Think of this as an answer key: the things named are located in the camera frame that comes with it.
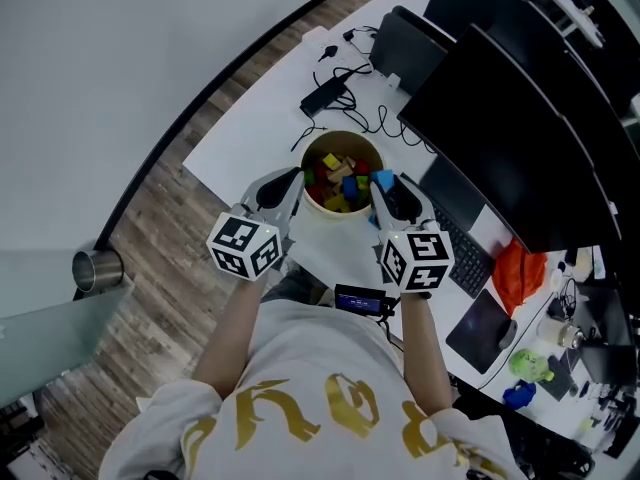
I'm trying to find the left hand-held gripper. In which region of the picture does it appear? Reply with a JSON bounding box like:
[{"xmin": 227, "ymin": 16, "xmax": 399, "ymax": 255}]
[{"xmin": 205, "ymin": 166, "xmax": 307, "ymax": 283}]

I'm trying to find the dark mouse pad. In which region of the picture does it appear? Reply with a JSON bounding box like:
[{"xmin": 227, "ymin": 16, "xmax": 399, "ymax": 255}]
[{"xmin": 444, "ymin": 288, "xmax": 514, "ymax": 375}]

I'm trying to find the black device with blue screen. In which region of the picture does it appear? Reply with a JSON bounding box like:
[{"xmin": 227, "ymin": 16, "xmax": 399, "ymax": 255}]
[{"xmin": 333, "ymin": 283, "xmax": 396, "ymax": 319}]

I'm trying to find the white flask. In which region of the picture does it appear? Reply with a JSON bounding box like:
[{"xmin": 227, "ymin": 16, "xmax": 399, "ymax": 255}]
[{"xmin": 537, "ymin": 316, "xmax": 584, "ymax": 349}]

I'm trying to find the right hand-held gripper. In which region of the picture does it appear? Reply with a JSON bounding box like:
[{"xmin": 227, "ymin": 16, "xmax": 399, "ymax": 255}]
[{"xmin": 368, "ymin": 173, "xmax": 455, "ymax": 294}]

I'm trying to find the metal trash can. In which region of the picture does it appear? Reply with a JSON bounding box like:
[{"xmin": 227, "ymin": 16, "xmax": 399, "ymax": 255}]
[{"xmin": 72, "ymin": 250, "xmax": 125, "ymax": 293}]

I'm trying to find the green drink bottle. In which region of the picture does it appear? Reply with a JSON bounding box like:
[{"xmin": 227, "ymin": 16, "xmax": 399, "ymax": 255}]
[{"xmin": 508, "ymin": 348, "xmax": 556, "ymax": 384}]

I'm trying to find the person's left forearm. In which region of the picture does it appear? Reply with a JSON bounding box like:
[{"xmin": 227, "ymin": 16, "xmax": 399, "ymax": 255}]
[{"xmin": 192, "ymin": 277, "xmax": 266, "ymax": 399}]

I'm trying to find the black office chair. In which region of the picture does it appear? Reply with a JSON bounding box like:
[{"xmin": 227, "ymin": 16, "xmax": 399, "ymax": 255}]
[{"xmin": 449, "ymin": 382, "xmax": 596, "ymax": 480}]

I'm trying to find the small black keyboard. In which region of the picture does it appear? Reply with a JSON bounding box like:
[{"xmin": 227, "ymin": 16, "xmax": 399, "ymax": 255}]
[{"xmin": 544, "ymin": 355, "xmax": 576, "ymax": 403}]

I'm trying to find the person's white printed shirt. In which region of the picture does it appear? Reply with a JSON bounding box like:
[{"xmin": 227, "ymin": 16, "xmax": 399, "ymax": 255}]
[{"xmin": 99, "ymin": 300, "xmax": 526, "ymax": 480}]

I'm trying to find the large curved black monitor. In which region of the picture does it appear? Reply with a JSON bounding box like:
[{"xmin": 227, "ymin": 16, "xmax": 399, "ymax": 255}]
[{"xmin": 397, "ymin": 22, "xmax": 624, "ymax": 255}]

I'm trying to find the person's right forearm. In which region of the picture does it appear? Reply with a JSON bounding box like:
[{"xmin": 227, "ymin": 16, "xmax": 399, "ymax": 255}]
[{"xmin": 399, "ymin": 291, "xmax": 454, "ymax": 417}]

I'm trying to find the grey computer mouse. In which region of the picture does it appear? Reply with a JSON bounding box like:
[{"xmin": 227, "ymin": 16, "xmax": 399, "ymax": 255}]
[{"xmin": 497, "ymin": 319, "xmax": 519, "ymax": 352}]

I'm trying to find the white power strip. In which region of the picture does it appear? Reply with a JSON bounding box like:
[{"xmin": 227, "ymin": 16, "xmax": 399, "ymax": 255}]
[{"xmin": 299, "ymin": 26, "xmax": 371, "ymax": 69}]

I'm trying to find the blue cloth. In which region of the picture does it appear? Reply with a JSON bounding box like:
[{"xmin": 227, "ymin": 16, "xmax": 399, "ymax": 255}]
[{"xmin": 502, "ymin": 380, "xmax": 537, "ymax": 409}]

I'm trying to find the black desktop computer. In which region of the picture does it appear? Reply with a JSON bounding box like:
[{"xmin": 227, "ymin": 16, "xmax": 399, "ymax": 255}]
[{"xmin": 368, "ymin": 5, "xmax": 459, "ymax": 97}]

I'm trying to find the black power adapter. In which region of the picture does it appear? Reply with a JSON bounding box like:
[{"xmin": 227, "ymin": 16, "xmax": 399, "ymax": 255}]
[{"xmin": 299, "ymin": 75, "xmax": 347, "ymax": 118}]

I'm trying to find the cream patterned bucket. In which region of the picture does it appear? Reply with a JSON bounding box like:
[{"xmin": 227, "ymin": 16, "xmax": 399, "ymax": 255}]
[{"xmin": 299, "ymin": 130, "xmax": 385, "ymax": 219}]

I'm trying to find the orange plastic bag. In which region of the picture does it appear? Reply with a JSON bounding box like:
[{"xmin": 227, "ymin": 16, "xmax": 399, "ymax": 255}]
[{"xmin": 492, "ymin": 237, "xmax": 549, "ymax": 319}]

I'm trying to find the person's leg in jeans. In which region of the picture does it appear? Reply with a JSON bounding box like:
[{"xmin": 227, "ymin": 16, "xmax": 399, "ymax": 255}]
[{"xmin": 262, "ymin": 262, "xmax": 334, "ymax": 307}]

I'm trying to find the black power cable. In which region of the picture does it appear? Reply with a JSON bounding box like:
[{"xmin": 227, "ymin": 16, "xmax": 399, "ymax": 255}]
[{"xmin": 290, "ymin": 62, "xmax": 436, "ymax": 154}]

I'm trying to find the frosted glass panel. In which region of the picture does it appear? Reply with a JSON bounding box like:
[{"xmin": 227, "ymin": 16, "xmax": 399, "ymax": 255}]
[{"xmin": 0, "ymin": 250, "xmax": 134, "ymax": 409}]

